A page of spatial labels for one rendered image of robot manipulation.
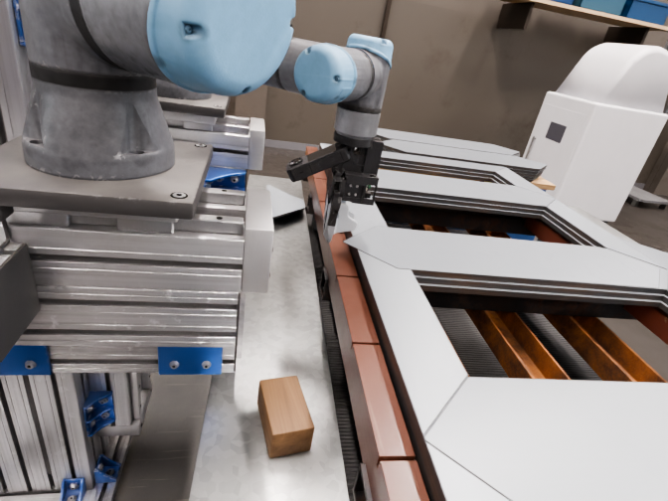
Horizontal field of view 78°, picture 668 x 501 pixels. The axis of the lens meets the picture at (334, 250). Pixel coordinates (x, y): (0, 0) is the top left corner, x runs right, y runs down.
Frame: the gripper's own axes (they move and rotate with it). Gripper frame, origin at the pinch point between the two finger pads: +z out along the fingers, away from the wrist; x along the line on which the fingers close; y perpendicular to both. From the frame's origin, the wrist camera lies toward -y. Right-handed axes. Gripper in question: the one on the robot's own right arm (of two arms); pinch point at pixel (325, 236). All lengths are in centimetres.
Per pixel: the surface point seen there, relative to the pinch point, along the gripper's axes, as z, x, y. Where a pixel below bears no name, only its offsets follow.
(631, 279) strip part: 1, -7, 65
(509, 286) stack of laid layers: 2.3, -10.3, 35.2
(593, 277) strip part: 1, -7, 55
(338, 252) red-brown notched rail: 3.1, -0.9, 3.0
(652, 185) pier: 75, 399, 495
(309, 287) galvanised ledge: 17.7, 8.2, -0.2
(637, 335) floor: 85, 86, 198
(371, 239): 0.5, 1.3, 9.7
